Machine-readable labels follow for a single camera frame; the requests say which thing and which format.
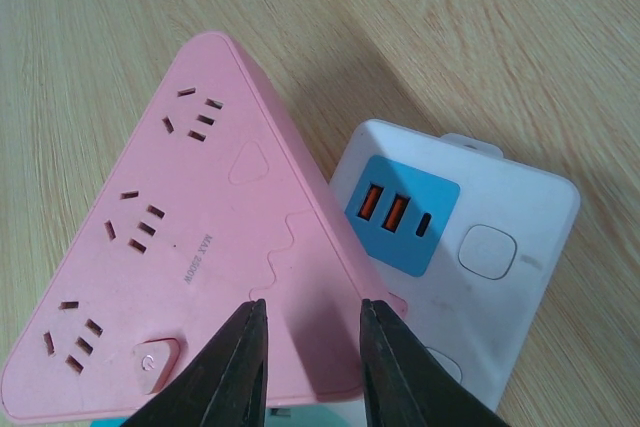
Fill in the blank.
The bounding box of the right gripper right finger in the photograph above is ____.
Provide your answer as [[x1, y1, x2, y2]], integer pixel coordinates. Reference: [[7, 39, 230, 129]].
[[360, 299, 506, 426]]

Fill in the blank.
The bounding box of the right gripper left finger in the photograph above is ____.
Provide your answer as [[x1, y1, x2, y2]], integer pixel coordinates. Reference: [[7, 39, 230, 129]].
[[124, 299, 268, 427]]

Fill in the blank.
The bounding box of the white power strip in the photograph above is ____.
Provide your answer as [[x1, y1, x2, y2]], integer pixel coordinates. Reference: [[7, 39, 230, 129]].
[[330, 120, 580, 426]]

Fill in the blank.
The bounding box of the pink triangular socket adapter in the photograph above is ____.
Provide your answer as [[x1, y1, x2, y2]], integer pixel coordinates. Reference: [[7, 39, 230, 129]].
[[1, 32, 390, 424]]

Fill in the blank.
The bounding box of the blue socket adapter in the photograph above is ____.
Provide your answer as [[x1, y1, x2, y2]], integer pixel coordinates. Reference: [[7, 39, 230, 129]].
[[91, 399, 367, 426]]

